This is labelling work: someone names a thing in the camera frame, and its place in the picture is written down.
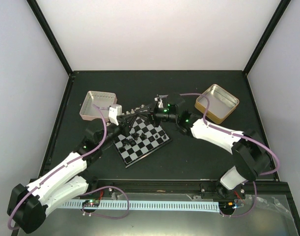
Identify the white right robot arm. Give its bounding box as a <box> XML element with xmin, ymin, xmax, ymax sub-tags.
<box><xmin>146</xmin><ymin>93</ymin><xmax>272</xmax><ymax>198</ymax></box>

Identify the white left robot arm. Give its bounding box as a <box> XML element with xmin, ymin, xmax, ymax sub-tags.
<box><xmin>7</xmin><ymin>115</ymin><xmax>136</xmax><ymax>234</ymax></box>

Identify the black and white chessboard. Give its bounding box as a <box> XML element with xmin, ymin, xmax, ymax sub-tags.
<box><xmin>114</xmin><ymin>116</ymin><xmax>172</xmax><ymax>168</ymax></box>

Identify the pink metal tin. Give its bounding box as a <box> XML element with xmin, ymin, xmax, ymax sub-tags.
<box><xmin>80</xmin><ymin>91</ymin><xmax>117</xmax><ymax>122</ymax></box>

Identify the gold metal tin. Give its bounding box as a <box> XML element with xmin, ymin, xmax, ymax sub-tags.
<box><xmin>194</xmin><ymin>84</ymin><xmax>240</xmax><ymax>124</ymax></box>

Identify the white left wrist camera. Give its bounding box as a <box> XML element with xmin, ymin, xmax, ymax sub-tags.
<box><xmin>109</xmin><ymin>104</ymin><xmax>122</xmax><ymax>125</ymax></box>

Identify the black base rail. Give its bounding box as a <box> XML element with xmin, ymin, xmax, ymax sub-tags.
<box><xmin>86</xmin><ymin>179</ymin><xmax>292</xmax><ymax>201</ymax></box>

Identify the white slotted cable duct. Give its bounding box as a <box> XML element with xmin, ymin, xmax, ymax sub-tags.
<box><xmin>60</xmin><ymin>199</ymin><xmax>220</xmax><ymax>213</ymax></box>

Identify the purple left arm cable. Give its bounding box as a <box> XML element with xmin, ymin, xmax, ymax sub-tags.
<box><xmin>7</xmin><ymin>103</ymin><xmax>131</xmax><ymax>231</ymax></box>

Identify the black frame post left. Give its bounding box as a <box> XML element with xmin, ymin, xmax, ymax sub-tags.
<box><xmin>27</xmin><ymin>0</ymin><xmax>73</xmax><ymax>76</ymax></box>

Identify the black frame post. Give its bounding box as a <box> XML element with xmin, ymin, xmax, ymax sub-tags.
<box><xmin>243</xmin><ymin>0</ymin><xmax>291</xmax><ymax>76</ymax></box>
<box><xmin>27</xmin><ymin>0</ymin><xmax>73</xmax><ymax>76</ymax></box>

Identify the black frame post right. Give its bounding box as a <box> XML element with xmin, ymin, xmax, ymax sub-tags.
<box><xmin>243</xmin><ymin>0</ymin><xmax>291</xmax><ymax>76</ymax></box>

